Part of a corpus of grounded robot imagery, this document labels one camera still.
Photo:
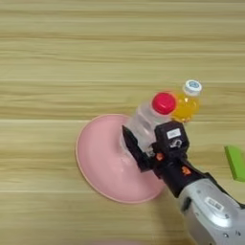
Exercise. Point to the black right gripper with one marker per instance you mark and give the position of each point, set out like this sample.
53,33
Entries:
173,169

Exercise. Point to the clear water bottle red cap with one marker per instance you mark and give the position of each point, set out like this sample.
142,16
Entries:
143,124

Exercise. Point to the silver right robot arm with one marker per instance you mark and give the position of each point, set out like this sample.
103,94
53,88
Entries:
213,213

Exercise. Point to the pink round plate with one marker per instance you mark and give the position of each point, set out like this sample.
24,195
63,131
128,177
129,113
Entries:
102,166

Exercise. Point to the orange juice bottle white cap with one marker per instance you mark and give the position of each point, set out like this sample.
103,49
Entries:
188,106

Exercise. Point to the green rectangular block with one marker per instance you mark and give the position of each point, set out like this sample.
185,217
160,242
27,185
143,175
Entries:
237,162

